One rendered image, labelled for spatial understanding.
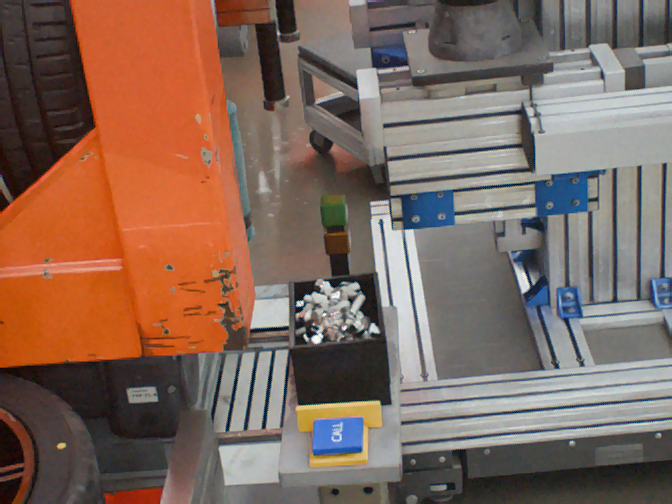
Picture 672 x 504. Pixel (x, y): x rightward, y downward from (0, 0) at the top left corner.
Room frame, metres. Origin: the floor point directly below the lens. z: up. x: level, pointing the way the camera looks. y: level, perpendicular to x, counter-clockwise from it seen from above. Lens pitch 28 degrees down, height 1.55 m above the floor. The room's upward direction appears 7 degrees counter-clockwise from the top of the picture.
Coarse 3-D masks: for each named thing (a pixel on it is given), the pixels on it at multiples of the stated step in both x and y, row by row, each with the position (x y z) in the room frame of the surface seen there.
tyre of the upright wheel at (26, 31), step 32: (0, 0) 1.98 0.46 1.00; (32, 0) 1.96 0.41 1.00; (64, 0) 1.98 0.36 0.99; (0, 32) 1.96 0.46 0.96; (32, 32) 1.95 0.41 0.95; (64, 32) 1.95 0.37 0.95; (0, 64) 1.94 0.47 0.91; (32, 64) 1.94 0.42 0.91; (64, 64) 1.93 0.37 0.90; (0, 96) 1.93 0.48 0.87; (32, 96) 1.93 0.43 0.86; (64, 96) 1.93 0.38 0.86; (0, 128) 1.94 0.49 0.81; (32, 128) 1.93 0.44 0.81; (64, 128) 1.93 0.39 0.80; (0, 160) 1.95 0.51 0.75; (32, 160) 1.96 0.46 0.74; (0, 192) 1.98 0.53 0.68
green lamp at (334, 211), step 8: (328, 200) 1.86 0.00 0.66; (336, 200) 1.86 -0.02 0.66; (344, 200) 1.86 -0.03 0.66; (328, 208) 1.84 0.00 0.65; (336, 208) 1.84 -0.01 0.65; (344, 208) 1.84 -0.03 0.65; (328, 216) 1.84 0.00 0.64; (336, 216) 1.84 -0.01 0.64; (344, 216) 1.84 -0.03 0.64; (328, 224) 1.84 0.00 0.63; (336, 224) 1.84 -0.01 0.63; (344, 224) 1.84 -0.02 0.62
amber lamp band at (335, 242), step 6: (324, 228) 1.87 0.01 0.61; (348, 228) 1.86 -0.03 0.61; (324, 234) 1.85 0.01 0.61; (330, 234) 1.84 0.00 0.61; (336, 234) 1.84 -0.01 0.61; (342, 234) 1.84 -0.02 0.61; (348, 234) 1.85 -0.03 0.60; (324, 240) 1.85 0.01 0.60; (330, 240) 1.84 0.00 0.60; (336, 240) 1.84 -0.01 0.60; (342, 240) 1.84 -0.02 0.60; (348, 240) 1.84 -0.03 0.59; (330, 246) 1.84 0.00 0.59; (336, 246) 1.84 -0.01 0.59; (342, 246) 1.84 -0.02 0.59; (348, 246) 1.84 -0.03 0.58; (330, 252) 1.84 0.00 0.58; (336, 252) 1.84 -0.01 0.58; (342, 252) 1.84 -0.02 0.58; (348, 252) 1.84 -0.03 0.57
